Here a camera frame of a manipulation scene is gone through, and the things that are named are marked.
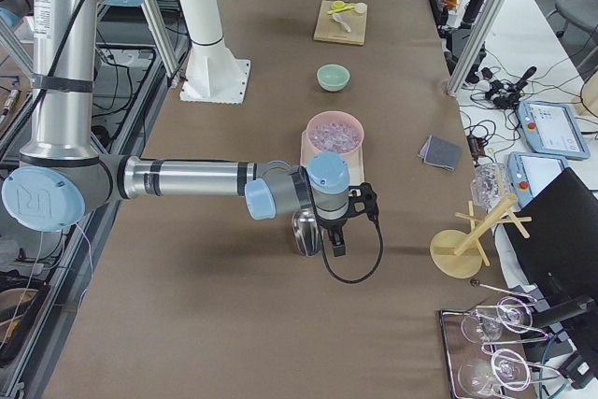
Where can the wine glass rack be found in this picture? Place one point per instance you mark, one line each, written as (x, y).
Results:
(483, 347)

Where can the steel ice scoop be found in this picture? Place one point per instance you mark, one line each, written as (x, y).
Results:
(306, 232)

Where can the green ceramic bowl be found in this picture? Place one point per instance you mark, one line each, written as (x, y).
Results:
(333, 77)

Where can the pink bowl of ice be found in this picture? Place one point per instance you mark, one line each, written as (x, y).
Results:
(335, 131)

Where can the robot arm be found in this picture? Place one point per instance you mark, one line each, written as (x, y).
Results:
(61, 177)

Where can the grey folded cloth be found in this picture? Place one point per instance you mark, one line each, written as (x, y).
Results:
(440, 153)

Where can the wooden cup stand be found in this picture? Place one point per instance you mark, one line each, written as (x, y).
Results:
(460, 255)

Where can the black monitor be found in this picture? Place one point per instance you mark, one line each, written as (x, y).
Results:
(560, 255)

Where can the white plastic spoon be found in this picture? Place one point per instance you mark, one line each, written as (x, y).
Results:
(337, 17)

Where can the beige rectangular tray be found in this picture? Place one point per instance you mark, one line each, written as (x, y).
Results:
(354, 160)

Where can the yellow plastic knife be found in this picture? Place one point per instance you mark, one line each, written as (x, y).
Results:
(333, 10)

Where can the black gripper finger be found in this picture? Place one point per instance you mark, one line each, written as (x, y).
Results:
(337, 240)

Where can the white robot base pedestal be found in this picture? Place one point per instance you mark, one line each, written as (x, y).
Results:
(213, 74)

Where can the wooden cutting board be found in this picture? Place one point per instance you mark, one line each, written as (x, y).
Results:
(327, 30)

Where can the teach pendant tablet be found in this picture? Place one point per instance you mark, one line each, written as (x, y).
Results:
(531, 173)
(551, 128)

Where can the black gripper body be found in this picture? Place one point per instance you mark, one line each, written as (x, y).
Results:
(334, 227)

